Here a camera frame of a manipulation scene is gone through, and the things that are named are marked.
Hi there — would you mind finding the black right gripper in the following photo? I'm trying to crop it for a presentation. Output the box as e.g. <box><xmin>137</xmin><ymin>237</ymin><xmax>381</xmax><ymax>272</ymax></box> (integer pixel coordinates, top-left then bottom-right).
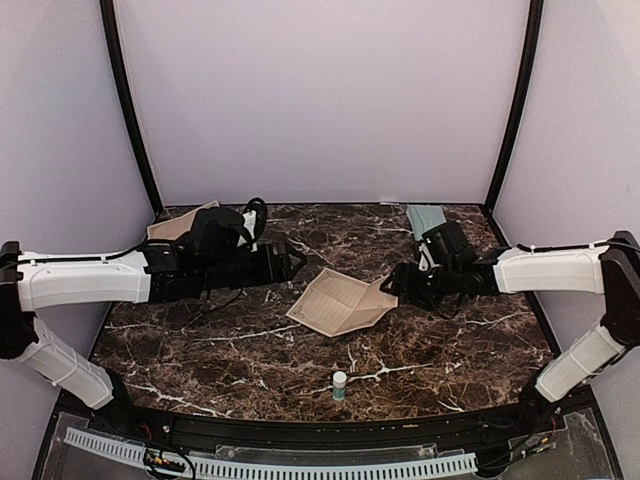
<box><xmin>381</xmin><ymin>261</ymin><xmax>460</xmax><ymax>311</ymax></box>

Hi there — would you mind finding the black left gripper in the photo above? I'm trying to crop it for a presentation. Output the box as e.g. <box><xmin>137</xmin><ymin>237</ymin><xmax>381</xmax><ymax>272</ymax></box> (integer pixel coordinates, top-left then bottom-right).
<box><xmin>200</xmin><ymin>240</ymin><xmax>307</xmax><ymax>292</ymax></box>

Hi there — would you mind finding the beige lined letter paper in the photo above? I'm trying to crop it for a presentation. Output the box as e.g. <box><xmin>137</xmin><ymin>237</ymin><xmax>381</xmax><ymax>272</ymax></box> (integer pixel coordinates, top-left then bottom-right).
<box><xmin>286</xmin><ymin>268</ymin><xmax>398</xmax><ymax>337</ymax></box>

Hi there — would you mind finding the teal envelope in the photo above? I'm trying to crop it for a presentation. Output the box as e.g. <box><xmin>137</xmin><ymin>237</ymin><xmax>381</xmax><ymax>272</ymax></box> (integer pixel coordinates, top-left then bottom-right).
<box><xmin>406</xmin><ymin>204</ymin><xmax>446</xmax><ymax>241</ymax></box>

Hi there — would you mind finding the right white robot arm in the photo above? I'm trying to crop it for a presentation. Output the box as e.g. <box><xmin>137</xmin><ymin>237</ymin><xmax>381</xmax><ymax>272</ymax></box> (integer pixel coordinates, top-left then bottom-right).
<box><xmin>380</xmin><ymin>221</ymin><xmax>639</xmax><ymax>434</ymax></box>

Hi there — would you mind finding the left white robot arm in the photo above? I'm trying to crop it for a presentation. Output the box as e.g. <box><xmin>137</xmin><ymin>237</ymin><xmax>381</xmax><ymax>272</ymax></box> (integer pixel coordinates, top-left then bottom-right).
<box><xmin>1</xmin><ymin>241</ymin><xmax>307</xmax><ymax>436</ymax></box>

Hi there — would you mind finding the white green glue stick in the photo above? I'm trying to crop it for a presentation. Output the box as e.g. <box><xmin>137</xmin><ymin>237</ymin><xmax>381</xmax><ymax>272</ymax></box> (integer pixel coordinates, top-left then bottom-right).
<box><xmin>332</xmin><ymin>371</ymin><xmax>348</xmax><ymax>401</ymax></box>

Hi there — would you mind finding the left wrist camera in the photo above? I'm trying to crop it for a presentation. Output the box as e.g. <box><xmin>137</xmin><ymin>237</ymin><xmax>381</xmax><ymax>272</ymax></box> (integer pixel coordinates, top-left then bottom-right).
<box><xmin>237</xmin><ymin>197</ymin><xmax>268</xmax><ymax>252</ymax></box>

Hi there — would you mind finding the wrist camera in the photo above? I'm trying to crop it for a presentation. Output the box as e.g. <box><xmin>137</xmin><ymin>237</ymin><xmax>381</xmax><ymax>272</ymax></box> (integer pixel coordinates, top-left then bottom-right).
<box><xmin>237</xmin><ymin>197</ymin><xmax>268</xmax><ymax>252</ymax></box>
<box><xmin>418</xmin><ymin>220</ymin><xmax>479</xmax><ymax>271</ymax></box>

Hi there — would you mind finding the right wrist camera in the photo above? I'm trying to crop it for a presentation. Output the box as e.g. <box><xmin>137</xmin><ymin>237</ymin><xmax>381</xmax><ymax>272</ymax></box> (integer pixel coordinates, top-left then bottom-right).
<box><xmin>418</xmin><ymin>220</ymin><xmax>479</xmax><ymax>271</ymax></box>

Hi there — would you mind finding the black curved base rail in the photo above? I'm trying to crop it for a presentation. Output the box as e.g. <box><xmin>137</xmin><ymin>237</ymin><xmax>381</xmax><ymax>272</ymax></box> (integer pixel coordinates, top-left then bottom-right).
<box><xmin>89</xmin><ymin>399</ymin><xmax>561</xmax><ymax>454</ymax></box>

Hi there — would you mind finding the white slotted cable duct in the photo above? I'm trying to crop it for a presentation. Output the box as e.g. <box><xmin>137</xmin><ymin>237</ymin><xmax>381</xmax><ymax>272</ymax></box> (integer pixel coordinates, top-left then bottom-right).
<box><xmin>64</xmin><ymin>427</ymin><xmax>477</xmax><ymax>479</ymax></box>

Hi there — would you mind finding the right black frame post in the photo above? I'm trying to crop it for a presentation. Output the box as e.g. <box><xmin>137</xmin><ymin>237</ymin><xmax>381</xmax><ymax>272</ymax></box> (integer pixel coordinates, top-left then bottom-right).
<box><xmin>484</xmin><ymin>0</ymin><xmax>544</xmax><ymax>213</ymax></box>

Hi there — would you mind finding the black frame post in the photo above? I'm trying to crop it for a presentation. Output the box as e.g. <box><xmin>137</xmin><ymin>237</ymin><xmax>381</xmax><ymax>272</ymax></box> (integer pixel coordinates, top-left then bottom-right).
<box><xmin>484</xmin><ymin>0</ymin><xmax>544</xmax><ymax>213</ymax></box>
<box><xmin>99</xmin><ymin>0</ymin><xmax>164</xmax><ymax>215</ymax></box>

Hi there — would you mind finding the left black frame post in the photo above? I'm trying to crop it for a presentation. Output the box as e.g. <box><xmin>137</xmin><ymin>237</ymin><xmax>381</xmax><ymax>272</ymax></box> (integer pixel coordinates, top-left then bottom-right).
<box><xmin>99</xmin><ymin>0</ymin><xmax>164</xmax><ymax>215</ymax></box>

